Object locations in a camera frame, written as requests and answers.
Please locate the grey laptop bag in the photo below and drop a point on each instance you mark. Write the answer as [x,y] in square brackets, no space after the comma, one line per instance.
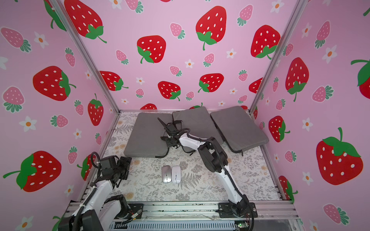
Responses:
[199,121]
[145,140]
[238,130]

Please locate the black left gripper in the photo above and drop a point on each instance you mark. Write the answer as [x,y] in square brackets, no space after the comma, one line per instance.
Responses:
[125,164]

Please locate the silver computer mouse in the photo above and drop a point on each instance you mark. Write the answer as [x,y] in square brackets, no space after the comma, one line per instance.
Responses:
[166,172]

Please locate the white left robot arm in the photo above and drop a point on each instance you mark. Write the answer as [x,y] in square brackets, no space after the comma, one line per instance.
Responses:
[98,210]

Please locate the aluminium frame post left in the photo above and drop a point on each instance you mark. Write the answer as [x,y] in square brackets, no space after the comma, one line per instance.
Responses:
[75,36]

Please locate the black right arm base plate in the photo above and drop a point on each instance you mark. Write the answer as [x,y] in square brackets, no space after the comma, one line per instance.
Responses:
[230,210]

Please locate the aluminium frame post right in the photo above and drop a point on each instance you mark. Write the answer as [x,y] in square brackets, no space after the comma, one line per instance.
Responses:
[291,25]

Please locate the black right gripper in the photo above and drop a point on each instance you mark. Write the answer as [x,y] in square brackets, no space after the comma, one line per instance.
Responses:
[169,136]

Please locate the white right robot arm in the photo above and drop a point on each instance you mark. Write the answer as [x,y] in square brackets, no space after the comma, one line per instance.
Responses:
[214,159]

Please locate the aluminium frame post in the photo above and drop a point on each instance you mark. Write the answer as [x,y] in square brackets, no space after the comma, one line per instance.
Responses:
[75,36]
[291,25]

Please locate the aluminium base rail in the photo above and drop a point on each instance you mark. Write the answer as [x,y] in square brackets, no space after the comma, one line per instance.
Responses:
[202,216]

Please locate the white computer mouse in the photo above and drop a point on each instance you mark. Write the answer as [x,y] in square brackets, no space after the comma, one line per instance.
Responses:
[176,174]

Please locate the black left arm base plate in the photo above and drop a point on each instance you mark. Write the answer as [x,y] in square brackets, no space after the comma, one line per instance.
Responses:
[134,210]

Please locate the floral patterned table mat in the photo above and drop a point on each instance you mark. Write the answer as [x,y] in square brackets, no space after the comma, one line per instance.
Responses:
[144,182]

